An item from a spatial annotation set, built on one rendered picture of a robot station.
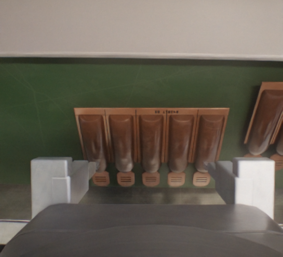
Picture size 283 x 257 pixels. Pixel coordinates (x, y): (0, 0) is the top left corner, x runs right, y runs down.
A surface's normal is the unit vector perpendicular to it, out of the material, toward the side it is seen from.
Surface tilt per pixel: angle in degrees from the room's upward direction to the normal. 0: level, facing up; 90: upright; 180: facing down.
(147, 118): 90
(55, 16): 90
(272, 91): 90
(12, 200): 90
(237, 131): 2
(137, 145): 2
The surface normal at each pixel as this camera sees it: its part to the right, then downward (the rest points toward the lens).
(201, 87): -0.02, 0.73
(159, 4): 0.00, -0.69
